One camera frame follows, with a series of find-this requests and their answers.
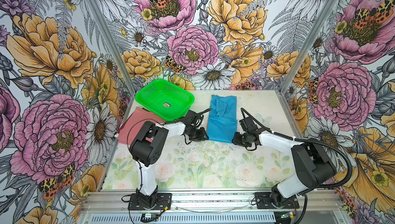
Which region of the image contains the left aluminium corner post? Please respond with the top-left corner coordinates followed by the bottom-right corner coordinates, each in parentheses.
top-left (85, 0), bottom-right (137, 96)

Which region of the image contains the aluminium corner post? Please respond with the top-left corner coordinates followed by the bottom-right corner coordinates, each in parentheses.
top-left (85, 0), bottom-right (137, 96)
top-left (278, 0), bottom-right (339, 94)

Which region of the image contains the aluminium front rail frame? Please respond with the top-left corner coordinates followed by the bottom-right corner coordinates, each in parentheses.
top-left (79, 189), bottom-right (352, 224)

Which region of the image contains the blue t shirt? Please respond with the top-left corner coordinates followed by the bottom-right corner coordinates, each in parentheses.
top-left (207, 95), bottom-right (238, 143)

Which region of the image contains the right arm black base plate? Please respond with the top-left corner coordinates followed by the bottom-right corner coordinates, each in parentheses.
top-left (254, 192), bottom-right (300, 209)

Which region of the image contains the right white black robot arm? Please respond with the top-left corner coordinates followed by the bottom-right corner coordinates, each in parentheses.
top-left (232, 117), bottom-right (336, 208)

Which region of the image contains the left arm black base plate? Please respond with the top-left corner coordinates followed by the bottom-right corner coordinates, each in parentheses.
top-left (128, 193), bottom-right (172, 211)

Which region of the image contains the right aluminium corner post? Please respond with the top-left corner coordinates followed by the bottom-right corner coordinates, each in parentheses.
top-left (278, 0), bottom-right (339, 94)

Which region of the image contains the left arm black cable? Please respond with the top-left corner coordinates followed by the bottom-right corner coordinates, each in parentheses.
top-left (126, 108), bottom-right (213, 194)

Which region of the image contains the small label in basket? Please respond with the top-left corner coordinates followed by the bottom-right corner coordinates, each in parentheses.
top-left (163, 102), bottom-right (171, 108)

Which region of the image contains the folded red t shirt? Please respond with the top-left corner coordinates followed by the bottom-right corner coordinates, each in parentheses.
top-left (117, 107), bottom-right (165, 145)

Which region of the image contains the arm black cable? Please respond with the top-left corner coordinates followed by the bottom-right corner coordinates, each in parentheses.
top-left (126, 108), bottom-right (213, 194)
top-left (240, 107), bottom-right (353, 224)

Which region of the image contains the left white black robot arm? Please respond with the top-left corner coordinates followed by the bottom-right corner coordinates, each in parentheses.
top-left (128, 108), bottom-right (211, 210)

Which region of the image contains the green plastic basket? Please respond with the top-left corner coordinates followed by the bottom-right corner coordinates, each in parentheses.
top-left (135, 79), bottom-right (195, 121)

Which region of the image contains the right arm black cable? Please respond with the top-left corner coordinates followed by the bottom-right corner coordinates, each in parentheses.
top-left (240, 107), bottom-right (353, 224)

